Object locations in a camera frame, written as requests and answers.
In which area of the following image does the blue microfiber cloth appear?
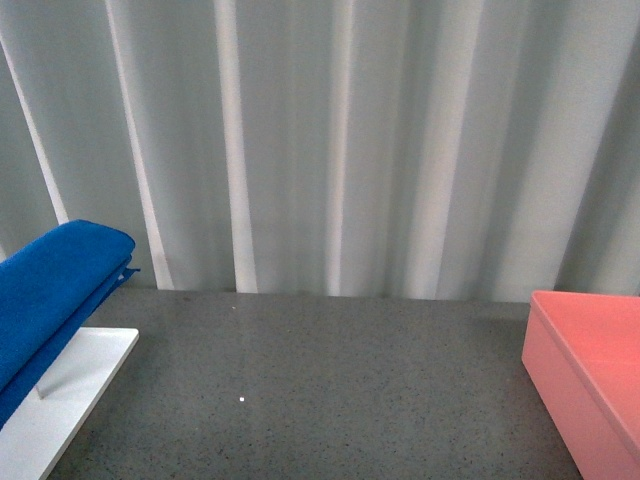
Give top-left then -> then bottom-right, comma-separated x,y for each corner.
1,220 -> 135,424

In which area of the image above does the white pleated curtain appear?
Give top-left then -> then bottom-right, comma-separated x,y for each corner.
1,1 -> 639,301

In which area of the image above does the pink plastic box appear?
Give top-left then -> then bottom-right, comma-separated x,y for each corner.
522,291 -> 639,479

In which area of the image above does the white towel rack stand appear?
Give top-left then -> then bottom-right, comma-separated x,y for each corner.
1,327 -> 139,479

